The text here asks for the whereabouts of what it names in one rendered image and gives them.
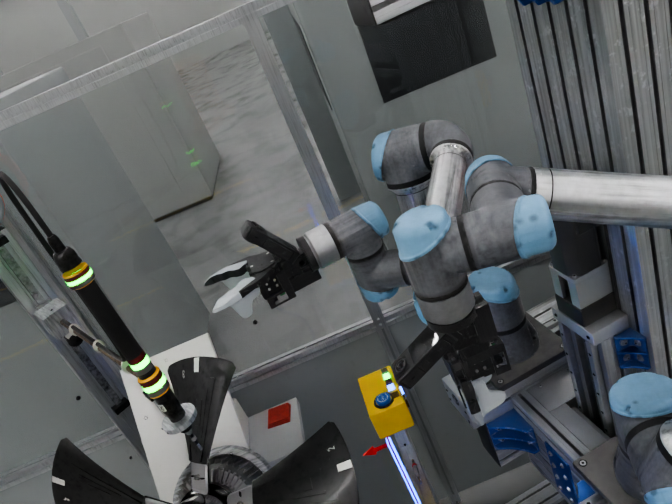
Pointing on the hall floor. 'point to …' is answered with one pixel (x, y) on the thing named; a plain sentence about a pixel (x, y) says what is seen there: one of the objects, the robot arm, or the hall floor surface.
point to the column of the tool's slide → (69, 345)
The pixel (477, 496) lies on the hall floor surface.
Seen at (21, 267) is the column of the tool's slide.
